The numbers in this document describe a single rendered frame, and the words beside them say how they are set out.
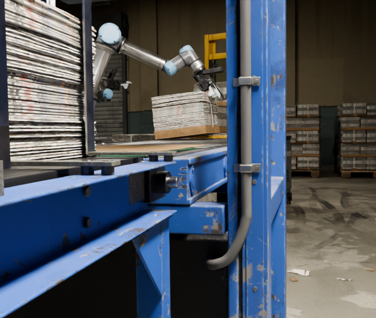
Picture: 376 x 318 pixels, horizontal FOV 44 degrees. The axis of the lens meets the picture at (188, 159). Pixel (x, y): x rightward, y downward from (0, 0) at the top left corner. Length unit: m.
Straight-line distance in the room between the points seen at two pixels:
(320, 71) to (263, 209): 9.32
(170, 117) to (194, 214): 1.61
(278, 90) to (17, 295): 1.20
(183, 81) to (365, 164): 4.32
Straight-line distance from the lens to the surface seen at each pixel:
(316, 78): 10.18
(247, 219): 0.91
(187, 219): 0.95
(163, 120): 2.53
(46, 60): 0.81
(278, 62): 1.53
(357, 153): 8.48
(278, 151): 1.51
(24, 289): 0.46
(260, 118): 0.91
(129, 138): 3.38
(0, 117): 0.67
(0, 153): 0.50
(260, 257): 0.95
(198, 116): 2.48
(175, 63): 2.66
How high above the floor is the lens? 0.85
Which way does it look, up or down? 3 degrees down
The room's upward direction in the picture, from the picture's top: 1 degrees counter-clockwise
